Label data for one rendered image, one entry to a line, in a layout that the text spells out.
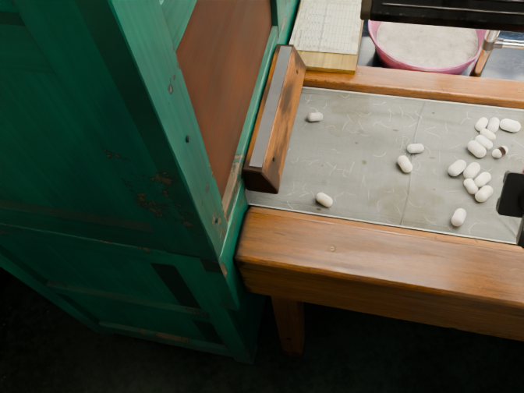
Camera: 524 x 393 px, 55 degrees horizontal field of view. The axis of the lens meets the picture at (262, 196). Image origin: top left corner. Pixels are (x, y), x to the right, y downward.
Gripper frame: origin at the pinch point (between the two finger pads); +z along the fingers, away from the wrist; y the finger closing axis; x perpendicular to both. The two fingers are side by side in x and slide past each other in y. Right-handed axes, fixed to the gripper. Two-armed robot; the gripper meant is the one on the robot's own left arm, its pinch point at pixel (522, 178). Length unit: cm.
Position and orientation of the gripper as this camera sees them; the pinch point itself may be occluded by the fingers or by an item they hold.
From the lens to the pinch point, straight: 88.7
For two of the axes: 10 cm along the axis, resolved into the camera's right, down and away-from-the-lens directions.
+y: -9.8, -1.4, 1.7
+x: -0.7, 9.3, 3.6
